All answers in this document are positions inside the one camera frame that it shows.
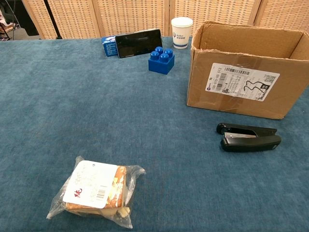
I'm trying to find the blue toy building block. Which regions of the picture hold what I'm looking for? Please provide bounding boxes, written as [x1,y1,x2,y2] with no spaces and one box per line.
[148,46,175,75]

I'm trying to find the black chair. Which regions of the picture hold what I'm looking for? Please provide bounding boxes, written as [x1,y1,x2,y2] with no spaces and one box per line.
[0,0,25,41]

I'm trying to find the plastic-wrapped sandwich with label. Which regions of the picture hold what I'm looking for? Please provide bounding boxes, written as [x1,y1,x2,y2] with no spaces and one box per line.
[46,156,147,229]

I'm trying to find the black stapler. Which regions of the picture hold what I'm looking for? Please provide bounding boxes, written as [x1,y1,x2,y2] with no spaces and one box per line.
[216,122,282,153]

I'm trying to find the small blue carton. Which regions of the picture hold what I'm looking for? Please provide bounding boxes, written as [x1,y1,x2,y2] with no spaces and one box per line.
[101,35,119,58]

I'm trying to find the white paper cup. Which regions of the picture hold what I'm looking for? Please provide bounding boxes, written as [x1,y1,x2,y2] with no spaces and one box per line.
[171,17,194,49]

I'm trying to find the black stand pole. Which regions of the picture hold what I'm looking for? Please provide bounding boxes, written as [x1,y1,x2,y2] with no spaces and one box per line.
[43,0,63,40]

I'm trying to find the brown cardboard box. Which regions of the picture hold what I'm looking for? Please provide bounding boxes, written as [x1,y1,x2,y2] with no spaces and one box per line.
[186,21,309,120]

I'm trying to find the blue tablecloth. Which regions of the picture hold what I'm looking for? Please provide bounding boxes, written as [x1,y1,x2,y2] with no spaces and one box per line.
[0,36,309,232]

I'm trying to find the black smartphone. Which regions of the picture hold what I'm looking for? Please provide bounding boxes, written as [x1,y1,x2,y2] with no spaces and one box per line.
[114,28,163,59]

